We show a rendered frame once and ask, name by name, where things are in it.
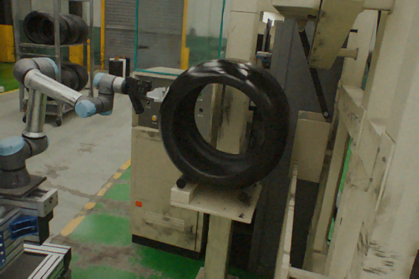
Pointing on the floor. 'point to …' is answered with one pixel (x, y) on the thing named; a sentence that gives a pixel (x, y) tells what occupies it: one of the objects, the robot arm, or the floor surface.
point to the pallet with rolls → (120, 66)
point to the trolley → (79, 29)
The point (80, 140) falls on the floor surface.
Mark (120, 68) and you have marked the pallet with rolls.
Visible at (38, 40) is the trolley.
